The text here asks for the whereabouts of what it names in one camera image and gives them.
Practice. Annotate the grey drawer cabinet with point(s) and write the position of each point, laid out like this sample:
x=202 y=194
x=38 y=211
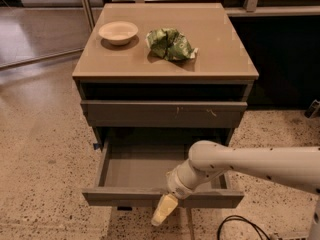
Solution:
x=157 y=71

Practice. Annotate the grey drawer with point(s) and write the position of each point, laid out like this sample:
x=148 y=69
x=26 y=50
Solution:
x=172 y=114
x=135 y=176

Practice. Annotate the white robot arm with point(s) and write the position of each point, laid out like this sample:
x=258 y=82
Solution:
x=296 y=167

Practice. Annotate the dark object on floor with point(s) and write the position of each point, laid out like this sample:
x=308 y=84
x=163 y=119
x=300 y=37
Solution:
x=313 y=110

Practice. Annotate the white paper bowl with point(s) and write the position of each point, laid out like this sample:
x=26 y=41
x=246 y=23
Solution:
x=118 y=32

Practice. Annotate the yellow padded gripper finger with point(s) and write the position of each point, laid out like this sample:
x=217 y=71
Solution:
x=167 y=204

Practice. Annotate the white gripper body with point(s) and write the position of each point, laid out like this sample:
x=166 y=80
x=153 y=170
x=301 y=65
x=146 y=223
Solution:
x=175 y=185

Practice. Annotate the grey top drawer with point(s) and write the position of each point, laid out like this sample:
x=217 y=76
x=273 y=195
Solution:
x=172 y=114

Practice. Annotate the crumpled green chip bag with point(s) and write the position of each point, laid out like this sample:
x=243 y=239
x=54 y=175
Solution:
x=170 y=44

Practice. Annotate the black floor marker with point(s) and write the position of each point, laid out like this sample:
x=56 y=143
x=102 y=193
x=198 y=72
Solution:
x=124 y=208

